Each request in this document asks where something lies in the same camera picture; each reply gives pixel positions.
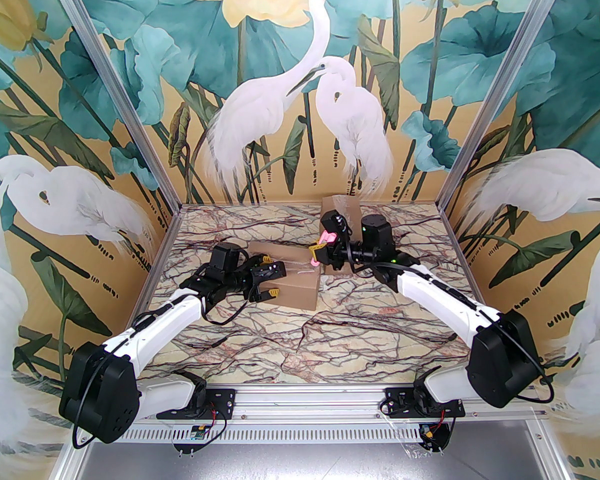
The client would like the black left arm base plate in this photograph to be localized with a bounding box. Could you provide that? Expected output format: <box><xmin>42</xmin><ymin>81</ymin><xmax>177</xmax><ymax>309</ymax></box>
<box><xmin>156</xmin><ymin>387</ymin><xmax>237</xmax><ymax>421</ymax></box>

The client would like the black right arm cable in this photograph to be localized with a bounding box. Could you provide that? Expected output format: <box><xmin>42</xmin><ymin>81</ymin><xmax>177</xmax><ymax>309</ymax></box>
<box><xmin>352</xmin><ymin>260</ymin><xmax>556</xmax><ymax>403</ymax></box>

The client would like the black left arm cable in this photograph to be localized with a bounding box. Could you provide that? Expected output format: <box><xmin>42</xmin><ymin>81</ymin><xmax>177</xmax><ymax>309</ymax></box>
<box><xmin>72</xmin><ymin>263</ymin><xmax>253</xmax><ymax>449</ymax></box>

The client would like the aluminium side rail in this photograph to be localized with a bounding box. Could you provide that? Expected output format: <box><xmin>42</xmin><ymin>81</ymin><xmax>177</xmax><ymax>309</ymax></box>
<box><xmin>436</xmin><ymin>205</ymin><xmax>501</xmax><ymax>329</ymax></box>
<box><xmin>102</xmin><ymin>205</ymin><xmax>185</xmax><ymax>385</ymax></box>

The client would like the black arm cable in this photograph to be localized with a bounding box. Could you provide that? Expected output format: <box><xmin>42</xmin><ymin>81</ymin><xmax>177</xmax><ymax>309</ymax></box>
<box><xmin>352</xmin><ymin>260</ymin><xmax>556</xmax><ymax>403</ymax></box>
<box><xmin>72</xmin><ymin>263</ymin><xmax>253</xmax><ymax>449</ymax></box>

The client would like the aluminium corner post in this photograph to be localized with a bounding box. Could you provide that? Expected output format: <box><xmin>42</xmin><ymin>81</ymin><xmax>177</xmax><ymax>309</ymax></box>
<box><xmin>436</xmin><ymin>0</ymin><xmax>574</xmax><ymax>211</ymax></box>
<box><xmin>45</xmin><ymin>0</ymin><xmax>183</xmax><ymax>210</ymax></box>

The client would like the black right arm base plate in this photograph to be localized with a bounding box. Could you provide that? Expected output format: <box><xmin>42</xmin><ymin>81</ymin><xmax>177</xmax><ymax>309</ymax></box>
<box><xmin>380</xmin><ymin>387</ymin><xmax>467</xmax><ymax>419</ymax></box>

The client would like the aluminium cross rail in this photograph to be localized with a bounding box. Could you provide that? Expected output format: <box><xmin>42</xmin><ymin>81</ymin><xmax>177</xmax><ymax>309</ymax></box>
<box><xmin>77</xmin><ymin>385</ymin><xmax>543</xmax><ymax>425</ymax></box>

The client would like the short taped cardboard box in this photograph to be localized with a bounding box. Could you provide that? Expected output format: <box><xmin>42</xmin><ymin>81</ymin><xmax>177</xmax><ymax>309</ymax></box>
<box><xmin>321</xmin><ymin>194</ymin><xmax>365</xmax><ymax>234</ymax></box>

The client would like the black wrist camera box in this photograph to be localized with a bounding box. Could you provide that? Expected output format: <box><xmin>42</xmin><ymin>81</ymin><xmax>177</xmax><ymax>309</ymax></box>
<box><xmin>252</xmin><ymin>262</ymin><xmax>286</xmax><ymax>286</ymax></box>
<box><xmin>321</xmin><ymin>210</ymin><xmax>352</xmax><ymax>241</ymax></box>

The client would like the long taped cardboard box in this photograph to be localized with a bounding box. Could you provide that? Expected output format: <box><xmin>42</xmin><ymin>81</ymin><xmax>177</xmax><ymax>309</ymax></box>
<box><xmin>247</xmin><ymin>240</ymin><xmax>322</xmax><ymax>311</ymax></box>

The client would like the perforated metal tray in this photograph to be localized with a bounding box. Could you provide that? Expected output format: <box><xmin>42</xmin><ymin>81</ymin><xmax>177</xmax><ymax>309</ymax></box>
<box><xmin>55</xmin><ymin>420</ymin><xmax>573</xmax><ymax>480</ymax></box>

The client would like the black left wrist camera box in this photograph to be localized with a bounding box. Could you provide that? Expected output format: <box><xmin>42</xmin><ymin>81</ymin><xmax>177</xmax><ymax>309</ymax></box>
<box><xmin>252</xmin><ymin>262</ymin><xmax>286</xmax><ymax>286</ymax></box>

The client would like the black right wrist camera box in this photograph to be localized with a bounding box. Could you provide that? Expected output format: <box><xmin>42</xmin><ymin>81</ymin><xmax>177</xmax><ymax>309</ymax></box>
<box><xmin>321</xmin><ymin>210</ymin><xmax>352</xmax><ymax>241</ymax></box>

